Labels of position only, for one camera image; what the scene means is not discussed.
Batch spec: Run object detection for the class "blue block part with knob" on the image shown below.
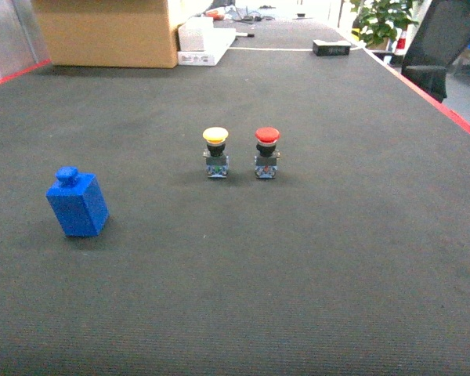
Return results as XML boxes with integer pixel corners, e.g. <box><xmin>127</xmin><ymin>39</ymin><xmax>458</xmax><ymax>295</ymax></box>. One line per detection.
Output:
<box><xmin>45</xmin><ymin>166</ymin><xmax>109</xmax><ymax>237</ymax></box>

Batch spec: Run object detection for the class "yellow mushroom push button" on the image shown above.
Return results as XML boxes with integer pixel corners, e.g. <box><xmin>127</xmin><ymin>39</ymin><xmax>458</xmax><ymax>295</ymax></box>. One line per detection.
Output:
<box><xmin>202</xmin><ymin>127</ymin><xmax>229</xmax><ymax>179</ymax></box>

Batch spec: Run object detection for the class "red mushroom push button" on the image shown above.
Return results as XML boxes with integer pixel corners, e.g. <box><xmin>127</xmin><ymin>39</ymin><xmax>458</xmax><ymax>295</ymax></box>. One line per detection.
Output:
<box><xmin>255</xmin><ymin>127</ymin><xmax>280</xmax><ymax>179</ymax></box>

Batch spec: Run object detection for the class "white flat box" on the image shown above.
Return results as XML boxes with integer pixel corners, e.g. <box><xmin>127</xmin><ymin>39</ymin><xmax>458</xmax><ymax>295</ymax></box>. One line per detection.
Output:
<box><xmin>177</xmin><ymin>16</ymin><xmax>236</xmax><ymax>67</ymax></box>

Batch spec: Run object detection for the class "small black box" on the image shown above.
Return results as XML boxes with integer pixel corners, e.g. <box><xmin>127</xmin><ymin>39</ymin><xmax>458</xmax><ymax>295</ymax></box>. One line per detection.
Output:
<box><xmin>313</xmin><ymin>39</ymin><xmax>352</xmax><ymax>56</ymax></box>

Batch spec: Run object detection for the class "large cardboard box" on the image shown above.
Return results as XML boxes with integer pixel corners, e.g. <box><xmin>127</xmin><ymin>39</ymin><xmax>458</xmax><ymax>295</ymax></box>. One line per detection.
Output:
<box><xmin>31</xmin><ymin>1</ymin><xmax>178</xmax><ymax>68</ymax></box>

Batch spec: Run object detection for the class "green potted plant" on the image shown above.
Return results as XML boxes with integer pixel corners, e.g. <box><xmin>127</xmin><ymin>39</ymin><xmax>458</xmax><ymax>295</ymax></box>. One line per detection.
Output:
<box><xmin>350</xmin><ymin>0</ymin><xmax>418</xmax><ymax>49</ymax></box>

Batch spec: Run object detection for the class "black office chair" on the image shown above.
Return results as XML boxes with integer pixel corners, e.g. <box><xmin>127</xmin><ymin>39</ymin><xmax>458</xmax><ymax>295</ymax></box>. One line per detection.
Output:
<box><xmin>401</xmin><ymin>0</ymin><xmax>470</xmax><ymax>103</ymax></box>

